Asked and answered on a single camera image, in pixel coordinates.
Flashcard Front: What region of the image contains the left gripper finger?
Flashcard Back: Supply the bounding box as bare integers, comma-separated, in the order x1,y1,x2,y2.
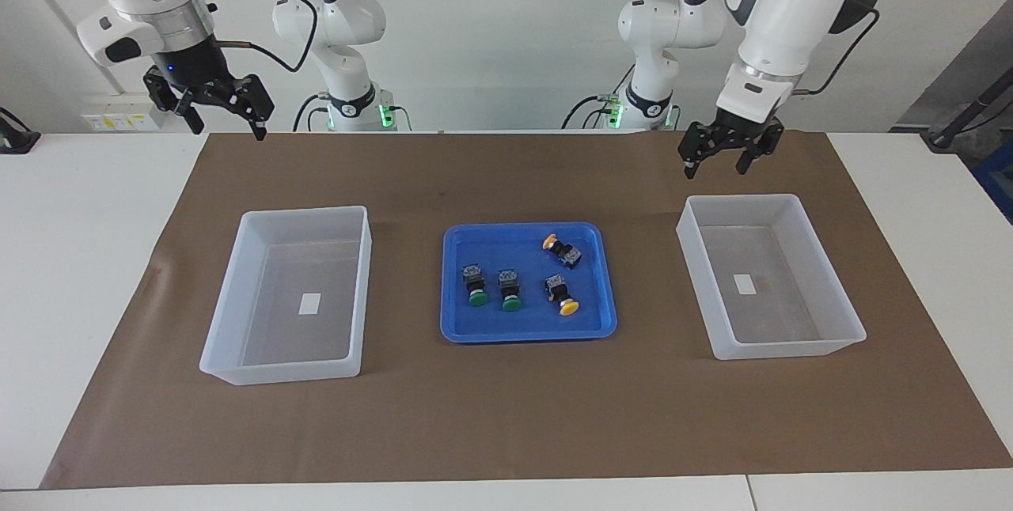
678,122,726,180
736,122,785,176

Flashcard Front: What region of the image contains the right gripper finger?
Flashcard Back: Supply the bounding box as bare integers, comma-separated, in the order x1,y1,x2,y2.
230,74,276,142
143,66,205,135

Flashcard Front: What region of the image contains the yellow push button switch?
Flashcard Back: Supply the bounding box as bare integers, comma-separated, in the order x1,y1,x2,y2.
544,274,580,317
541,233,583,270

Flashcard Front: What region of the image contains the green push button switch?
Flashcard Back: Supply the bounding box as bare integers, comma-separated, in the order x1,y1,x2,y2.
498,268,525,313
461,263,490,308

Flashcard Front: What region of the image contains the black metal stand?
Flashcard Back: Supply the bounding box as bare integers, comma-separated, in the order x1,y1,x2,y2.
926,64,1013,152

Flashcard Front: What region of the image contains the translucent white plastic box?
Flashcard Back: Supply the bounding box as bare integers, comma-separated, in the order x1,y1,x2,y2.
676,194,867,361
199,206,373,386

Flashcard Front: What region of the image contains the blue crate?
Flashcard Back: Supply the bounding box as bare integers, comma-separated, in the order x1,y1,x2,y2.
972,139,1013,223

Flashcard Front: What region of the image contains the blue plastic tray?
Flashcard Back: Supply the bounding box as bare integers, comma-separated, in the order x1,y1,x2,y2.
440,221,618,344

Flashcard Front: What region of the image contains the brown table mat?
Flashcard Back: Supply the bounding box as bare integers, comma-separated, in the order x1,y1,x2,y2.
40,131,1013,490

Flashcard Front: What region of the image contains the black base cable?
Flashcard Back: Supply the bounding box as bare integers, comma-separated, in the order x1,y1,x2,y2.
293,92,412,132
560,64,634,131

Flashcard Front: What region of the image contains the white wall socket strip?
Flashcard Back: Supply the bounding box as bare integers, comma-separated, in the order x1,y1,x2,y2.
82,93,167,132

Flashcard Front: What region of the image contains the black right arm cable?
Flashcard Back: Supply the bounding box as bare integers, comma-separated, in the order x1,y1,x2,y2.
210,0,319,73

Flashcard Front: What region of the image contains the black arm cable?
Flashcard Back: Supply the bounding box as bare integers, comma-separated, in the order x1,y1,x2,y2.
794,9,882,97
210,0,319,73

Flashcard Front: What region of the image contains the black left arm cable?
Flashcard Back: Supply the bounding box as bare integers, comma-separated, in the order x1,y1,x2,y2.
794,9,882,97

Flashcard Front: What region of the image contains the black clamp mount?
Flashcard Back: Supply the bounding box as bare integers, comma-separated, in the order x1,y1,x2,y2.
0,106,42,154

